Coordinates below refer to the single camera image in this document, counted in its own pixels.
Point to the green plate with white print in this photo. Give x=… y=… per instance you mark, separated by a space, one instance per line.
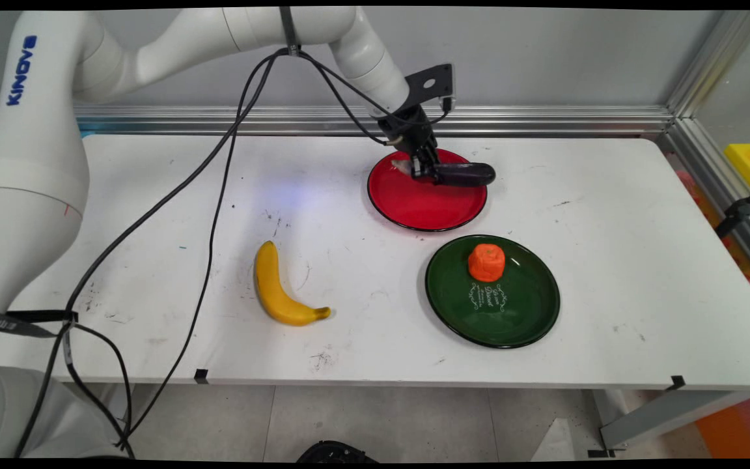
x=512 y=312

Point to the aluminium frame post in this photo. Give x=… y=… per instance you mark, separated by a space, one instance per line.
x=717 y=62

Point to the orange box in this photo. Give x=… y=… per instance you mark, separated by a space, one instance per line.
x=736 y=426

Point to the grey table leg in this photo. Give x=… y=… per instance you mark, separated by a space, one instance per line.
x=668 y=412

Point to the orange toy mandarin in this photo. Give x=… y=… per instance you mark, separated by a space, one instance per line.
x=486 y=262

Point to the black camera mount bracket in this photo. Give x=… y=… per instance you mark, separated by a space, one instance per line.
x=440 y=81

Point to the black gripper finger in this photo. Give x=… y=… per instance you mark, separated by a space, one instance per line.
x=419 y=168
x=437 y=168

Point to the red plate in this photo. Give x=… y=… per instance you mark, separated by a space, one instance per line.
x=414 y=205

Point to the short aluminium frame rail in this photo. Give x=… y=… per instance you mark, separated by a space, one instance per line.
x=720 y=189

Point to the black tape marker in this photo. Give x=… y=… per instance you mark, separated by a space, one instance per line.
x=201 y=376
x=677 y=382

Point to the long aluminium frame rail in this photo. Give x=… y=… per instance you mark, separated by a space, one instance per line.
x=512 y=120

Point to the yellow banana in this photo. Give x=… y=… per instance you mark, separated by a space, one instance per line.
x=274 y=293

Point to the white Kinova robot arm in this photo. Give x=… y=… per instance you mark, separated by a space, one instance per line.
x=30 y=163

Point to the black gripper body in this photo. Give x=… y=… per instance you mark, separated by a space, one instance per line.
x=411 y=127

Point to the dark purple eggplant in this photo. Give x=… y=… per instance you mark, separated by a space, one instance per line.
x=469 y=174

